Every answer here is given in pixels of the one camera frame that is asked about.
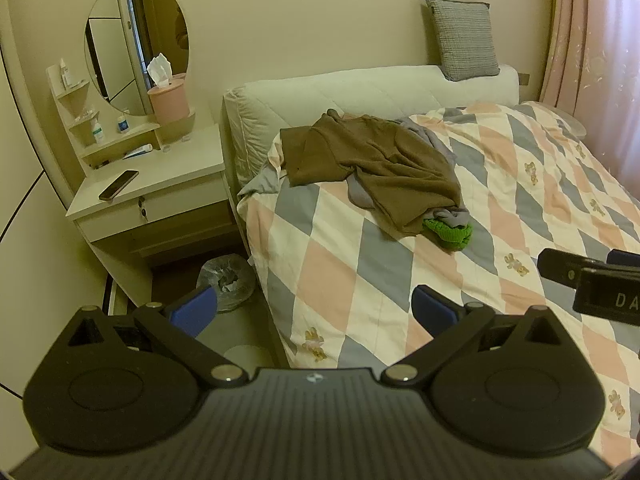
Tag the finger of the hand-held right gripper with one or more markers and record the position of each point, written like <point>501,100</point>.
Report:
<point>560,266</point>
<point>624,257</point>

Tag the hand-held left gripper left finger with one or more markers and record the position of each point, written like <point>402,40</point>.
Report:
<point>192,310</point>

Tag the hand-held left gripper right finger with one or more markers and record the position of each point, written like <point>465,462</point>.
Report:
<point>434,310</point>

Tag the brown garment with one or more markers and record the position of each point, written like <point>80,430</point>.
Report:
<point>380,170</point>

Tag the trash bin with plastic bag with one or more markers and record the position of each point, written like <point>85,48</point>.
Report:
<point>225,280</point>

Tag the white round floor object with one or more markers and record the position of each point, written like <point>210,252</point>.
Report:
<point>247,355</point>

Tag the green knitted garment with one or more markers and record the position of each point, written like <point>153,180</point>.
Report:
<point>450,235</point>

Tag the checked quilt with bear print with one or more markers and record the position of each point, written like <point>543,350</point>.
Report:
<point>350,270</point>

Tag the white drawer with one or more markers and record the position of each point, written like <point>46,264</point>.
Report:
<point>175,200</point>

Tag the round white side table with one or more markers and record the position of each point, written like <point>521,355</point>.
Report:
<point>572,125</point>

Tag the smartphone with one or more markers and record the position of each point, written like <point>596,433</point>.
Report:
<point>119,185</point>

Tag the cream dressing table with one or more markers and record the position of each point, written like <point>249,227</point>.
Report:
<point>175,165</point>

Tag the grey garment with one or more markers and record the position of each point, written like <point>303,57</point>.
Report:
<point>430,145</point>

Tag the white tube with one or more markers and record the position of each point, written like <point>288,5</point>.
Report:
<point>137,150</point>

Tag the small blue label bottle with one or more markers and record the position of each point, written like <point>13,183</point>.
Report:
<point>121,125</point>

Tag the green label bottle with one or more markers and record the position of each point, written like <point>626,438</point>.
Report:
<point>97,132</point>

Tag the pink curtain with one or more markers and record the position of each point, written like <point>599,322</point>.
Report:
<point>585,60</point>

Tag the pink round tissue box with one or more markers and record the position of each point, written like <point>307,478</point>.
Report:
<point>167,102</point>

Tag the cream padded bed headboard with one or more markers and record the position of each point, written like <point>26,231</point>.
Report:
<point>350,95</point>

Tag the white tissue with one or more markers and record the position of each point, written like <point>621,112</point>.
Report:
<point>159,70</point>

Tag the grey textured pillow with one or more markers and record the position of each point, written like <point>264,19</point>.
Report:
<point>462,40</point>

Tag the white slim bottle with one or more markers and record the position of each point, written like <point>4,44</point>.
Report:
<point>65,74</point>

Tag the oval mirror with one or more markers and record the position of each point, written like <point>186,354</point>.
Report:
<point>120,50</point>

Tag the wall socket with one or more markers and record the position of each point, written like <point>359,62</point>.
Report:
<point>524,78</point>

